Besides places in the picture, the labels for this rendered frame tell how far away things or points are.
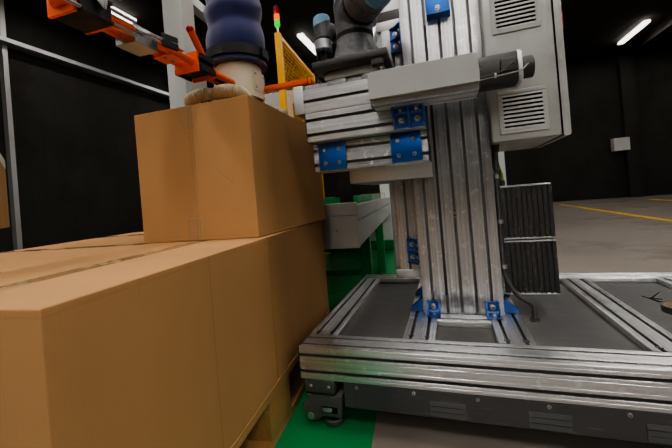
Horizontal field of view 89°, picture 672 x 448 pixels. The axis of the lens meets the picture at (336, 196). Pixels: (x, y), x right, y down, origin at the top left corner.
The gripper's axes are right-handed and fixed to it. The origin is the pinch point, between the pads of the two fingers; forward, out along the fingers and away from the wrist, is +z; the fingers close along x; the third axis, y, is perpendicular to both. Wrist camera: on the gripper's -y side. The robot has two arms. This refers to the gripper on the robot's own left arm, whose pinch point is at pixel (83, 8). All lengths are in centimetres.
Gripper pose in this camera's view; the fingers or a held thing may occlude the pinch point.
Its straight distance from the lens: 97.3
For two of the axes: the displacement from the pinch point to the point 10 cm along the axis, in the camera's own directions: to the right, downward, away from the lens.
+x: -9.6, 0.8, 2.8
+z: 0.8, 10.0, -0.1
